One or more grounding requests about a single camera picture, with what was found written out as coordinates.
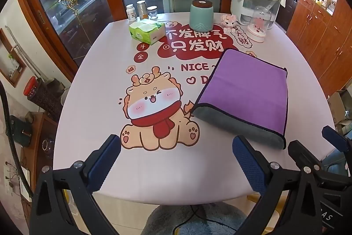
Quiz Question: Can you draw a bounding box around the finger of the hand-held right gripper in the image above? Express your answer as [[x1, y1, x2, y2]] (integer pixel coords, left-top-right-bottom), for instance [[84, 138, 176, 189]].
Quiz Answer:
[[322, 126, 352, 153], [288, 140, 329, 179]]

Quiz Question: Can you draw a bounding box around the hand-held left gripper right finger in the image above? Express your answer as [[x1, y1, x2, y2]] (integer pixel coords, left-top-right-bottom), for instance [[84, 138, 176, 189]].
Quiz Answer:
[[232, 135, 325, 235]]

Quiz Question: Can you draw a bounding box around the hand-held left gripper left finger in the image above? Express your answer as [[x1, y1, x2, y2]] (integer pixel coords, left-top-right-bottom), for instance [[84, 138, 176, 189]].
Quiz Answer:
[[29, 134, 122, 235]]

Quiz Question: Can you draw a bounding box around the purple and grey towel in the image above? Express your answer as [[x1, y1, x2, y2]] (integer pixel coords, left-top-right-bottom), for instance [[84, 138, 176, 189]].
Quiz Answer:
[[191, 48, 289, 150]]

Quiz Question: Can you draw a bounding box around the cardboard box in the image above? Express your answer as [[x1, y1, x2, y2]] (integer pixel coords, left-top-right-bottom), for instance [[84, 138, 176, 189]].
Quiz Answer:
[[327, 90, 352, 129]]

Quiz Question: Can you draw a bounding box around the wooden side cabinet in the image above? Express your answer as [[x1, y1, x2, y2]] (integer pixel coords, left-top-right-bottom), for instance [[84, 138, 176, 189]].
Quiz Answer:
[[16, 111, 59, 197]]

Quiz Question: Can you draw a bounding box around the grey fluffy stool cushion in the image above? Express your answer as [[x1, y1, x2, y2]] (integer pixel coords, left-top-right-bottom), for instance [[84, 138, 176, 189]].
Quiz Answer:
[[140, 201, 248, 235]]

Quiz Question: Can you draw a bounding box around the red lid storage jar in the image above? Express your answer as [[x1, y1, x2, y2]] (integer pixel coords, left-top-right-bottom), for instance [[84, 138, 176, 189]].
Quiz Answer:
[[23, 76, 63, 123]]

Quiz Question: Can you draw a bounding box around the printed cartoon tablecloth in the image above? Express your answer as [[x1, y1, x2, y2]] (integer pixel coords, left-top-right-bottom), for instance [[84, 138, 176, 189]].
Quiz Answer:
[[52, 12, 337, 197]]

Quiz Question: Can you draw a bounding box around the glass dome ornament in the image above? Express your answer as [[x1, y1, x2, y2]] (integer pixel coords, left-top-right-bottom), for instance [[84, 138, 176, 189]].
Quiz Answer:
[[246, 6, 269, 43]]

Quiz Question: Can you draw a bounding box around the green tissue pack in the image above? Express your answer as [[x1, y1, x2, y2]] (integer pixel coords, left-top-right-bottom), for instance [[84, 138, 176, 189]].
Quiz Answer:
[[129, 19, 166, 45]]

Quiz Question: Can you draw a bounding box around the pink block figurine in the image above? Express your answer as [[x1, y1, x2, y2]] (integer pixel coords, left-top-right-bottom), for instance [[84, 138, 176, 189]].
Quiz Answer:
[[221, 14, 238, 33]]

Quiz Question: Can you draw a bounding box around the white pill bottle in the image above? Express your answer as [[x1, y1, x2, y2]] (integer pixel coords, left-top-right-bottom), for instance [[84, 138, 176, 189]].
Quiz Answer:
[[126, 4, 137, 22]]

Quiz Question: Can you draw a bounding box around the teal ceramic jar brown lid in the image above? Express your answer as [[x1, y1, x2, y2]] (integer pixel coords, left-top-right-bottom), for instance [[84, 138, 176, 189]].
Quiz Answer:
[[189, 0, 215, 31]]

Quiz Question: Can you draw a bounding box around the white countertop appliance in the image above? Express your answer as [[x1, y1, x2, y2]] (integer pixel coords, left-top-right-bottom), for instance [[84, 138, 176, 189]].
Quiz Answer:
[[229, 0, 279, 30]]

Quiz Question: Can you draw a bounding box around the metal tin can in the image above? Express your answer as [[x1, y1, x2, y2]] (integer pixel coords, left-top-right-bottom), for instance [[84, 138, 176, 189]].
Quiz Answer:
[[136, 0, 148, 20]]

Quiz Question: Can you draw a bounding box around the black cable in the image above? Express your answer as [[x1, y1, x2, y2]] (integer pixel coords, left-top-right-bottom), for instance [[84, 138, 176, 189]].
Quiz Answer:
[[170, 205, 240, 235]]

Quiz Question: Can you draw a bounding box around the white wall socket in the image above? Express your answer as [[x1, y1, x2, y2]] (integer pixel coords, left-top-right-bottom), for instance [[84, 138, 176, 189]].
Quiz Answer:
[[2, 165, 17, 193]]

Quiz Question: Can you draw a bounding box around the wooden wall cabinet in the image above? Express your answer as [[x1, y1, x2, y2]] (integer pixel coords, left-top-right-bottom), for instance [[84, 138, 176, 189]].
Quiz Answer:
[[286, 0, 352, 94]]

